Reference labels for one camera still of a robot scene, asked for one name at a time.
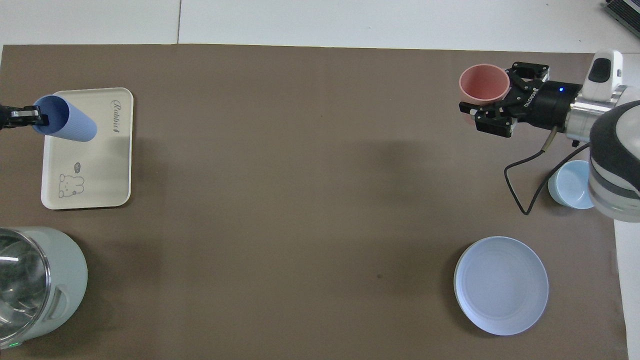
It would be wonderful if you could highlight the light blue bowl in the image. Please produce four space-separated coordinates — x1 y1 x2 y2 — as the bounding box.
547 160 596 210

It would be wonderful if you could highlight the brown paper table mat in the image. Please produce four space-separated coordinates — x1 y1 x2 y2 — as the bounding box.
0 44 630 360

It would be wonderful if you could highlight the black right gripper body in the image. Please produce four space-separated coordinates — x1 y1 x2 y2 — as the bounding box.
517 80 583 132

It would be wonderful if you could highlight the blue ribbed plastic cup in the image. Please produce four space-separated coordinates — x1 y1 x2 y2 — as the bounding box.
32 95 98 143

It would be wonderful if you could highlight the pale green cooking pot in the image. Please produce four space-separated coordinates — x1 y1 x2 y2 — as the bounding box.
0 226 89 350

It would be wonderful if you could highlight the pink plastic cup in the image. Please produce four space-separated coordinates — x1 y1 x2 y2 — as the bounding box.
459 63 511 126

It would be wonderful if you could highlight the cream rabbit print tray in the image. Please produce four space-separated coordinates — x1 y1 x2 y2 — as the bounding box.
41 87 135 210

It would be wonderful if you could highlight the grey ribbed device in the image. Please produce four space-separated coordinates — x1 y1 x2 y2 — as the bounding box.
604 0 640 26

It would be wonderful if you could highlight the pale blue round plate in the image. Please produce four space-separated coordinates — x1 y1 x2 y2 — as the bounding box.
453 236 549 336

